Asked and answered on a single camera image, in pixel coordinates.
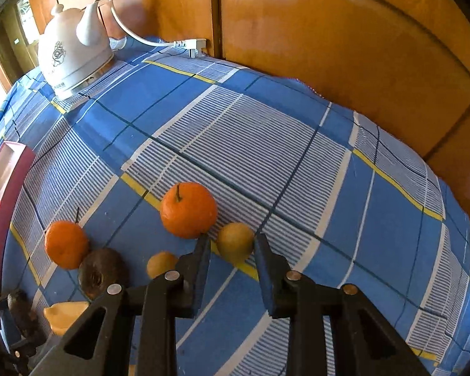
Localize dark sugarcane piece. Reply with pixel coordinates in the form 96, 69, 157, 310
7, 290, 36, 339

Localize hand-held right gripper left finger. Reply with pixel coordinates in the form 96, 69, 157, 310
31, 234, 212, 376

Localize large orange with stem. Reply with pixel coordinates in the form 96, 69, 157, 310
160, 182, 218, 239

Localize small orange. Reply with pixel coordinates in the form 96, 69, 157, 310
44, 220, 90, 270

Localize yellow pear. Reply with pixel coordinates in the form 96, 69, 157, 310
216, 222, 256, 265

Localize brown water chestnut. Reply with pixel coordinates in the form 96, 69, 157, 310
77, 248, 128, 300

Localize small yellow round fruit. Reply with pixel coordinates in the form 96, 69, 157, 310
147, 251, 180, 279

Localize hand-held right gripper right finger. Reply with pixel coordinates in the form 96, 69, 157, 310
254, 233, 431, 376

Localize white power cord with plug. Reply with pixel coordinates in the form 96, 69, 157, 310
88, 0, 208, 59

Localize pale yellow fruit slice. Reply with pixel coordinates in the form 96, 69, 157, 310
43, 301, 90, 335

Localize white ceramic electric kettle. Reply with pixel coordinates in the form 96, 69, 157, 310
37, 2, 116, 101

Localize white box with maroon sides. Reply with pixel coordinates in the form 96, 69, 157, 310
0, 141, 37, 294

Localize blue plaid tablecloth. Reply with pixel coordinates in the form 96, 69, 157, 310
0, 35, 470, 376

